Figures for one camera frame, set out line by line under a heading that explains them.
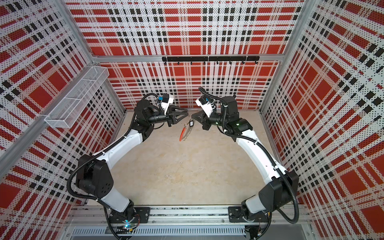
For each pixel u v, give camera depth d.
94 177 0.44
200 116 0.65
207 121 0.64
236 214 0.73
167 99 0.62
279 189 0.40
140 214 0.74
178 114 0.69
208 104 0.59
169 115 0.65
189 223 0.73
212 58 0.89
